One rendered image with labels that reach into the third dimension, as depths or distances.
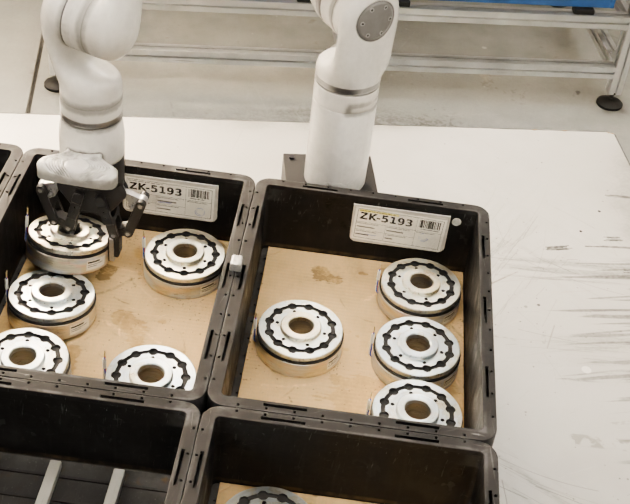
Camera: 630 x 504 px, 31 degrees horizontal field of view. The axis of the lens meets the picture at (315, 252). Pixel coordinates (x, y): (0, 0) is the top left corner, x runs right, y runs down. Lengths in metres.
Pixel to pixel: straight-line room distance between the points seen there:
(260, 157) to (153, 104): 1.44
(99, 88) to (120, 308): 0.29
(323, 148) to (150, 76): 1.87
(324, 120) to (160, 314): 0.38
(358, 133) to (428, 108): 1.82
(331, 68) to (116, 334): 0.46
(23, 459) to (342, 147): 0.65
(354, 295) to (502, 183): 0.55
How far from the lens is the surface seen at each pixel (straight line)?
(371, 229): 1.48
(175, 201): 1.49
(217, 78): 3.46
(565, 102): 3.60
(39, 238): 1.44
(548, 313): 1.70
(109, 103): 1.29
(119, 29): 1.23
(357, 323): 1.42
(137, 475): 1.24
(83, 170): 1.29
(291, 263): 1.49
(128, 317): 1.41
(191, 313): 1.41
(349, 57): 1.53
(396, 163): 1.93
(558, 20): 3.43
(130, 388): 1.18
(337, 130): 1.60
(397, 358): 1.34
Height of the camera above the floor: 1.79
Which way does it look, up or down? 39 degrees down
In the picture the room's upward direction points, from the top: 7 degrees clockwise
